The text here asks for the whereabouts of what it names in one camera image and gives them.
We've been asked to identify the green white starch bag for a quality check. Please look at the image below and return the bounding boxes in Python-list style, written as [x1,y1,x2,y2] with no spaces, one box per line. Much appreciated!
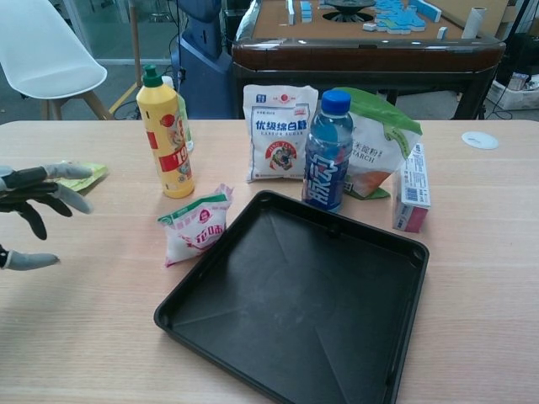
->
[336,87,424,199]

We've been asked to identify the yellow squeeze bottle green cap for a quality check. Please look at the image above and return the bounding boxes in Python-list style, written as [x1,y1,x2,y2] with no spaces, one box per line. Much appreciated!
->
[136,64,197,199]

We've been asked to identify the white paper roll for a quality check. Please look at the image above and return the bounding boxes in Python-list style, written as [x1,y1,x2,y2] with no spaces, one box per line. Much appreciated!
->
[462,7,489,40]

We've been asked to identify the blue mahjong tile pile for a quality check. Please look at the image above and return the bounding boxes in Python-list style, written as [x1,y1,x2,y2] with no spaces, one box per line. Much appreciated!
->
[374,0,441,35]

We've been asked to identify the black square tray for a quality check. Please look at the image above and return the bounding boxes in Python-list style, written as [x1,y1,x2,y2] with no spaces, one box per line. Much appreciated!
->
[153,189,430,404]

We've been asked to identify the black mahjong table centre dial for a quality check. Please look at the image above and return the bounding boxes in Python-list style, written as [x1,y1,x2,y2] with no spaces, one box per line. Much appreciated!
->
[322,0,374,22]

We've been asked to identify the clear plastic water bottle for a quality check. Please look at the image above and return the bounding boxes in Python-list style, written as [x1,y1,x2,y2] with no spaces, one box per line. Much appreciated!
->
[162,75,195,152]

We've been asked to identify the blue machine base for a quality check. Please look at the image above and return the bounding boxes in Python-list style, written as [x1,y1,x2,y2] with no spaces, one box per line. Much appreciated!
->
[170,0,232,119]

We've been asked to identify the white chair wooden legs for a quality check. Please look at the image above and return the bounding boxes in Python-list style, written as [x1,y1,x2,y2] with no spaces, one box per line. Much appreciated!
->
[0,0,115,121]

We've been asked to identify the wooden pole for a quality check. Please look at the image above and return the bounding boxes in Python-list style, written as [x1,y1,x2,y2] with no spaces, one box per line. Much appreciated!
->
[128,0,142,85]

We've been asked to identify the brown mahjong table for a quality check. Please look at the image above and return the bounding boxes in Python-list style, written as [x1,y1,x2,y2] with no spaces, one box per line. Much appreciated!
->
[231,0,506,121]

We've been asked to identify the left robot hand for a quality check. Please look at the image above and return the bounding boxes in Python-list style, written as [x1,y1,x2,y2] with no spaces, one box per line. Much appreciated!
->
[0,163,94,273]

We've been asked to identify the white storage box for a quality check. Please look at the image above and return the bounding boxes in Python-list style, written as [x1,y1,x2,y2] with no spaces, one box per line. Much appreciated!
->
[490,73,539,110]

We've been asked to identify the white round table grommet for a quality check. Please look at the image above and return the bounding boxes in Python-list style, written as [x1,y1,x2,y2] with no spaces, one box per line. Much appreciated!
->
[461,130,499,150]

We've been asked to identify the white sugar bag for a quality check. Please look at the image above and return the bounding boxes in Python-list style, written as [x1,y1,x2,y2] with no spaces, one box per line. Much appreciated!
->
[244,83,319,184]

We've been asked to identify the blue drink bottle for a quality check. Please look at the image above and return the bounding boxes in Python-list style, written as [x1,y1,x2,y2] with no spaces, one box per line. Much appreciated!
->
[301,89,355,213]

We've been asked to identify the green snack packet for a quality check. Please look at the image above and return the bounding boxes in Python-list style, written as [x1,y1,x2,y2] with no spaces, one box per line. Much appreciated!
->
[54,161,109,194]

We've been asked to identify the pink white carton box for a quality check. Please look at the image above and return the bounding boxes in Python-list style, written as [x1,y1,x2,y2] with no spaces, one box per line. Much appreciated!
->
[391,141,432,233]

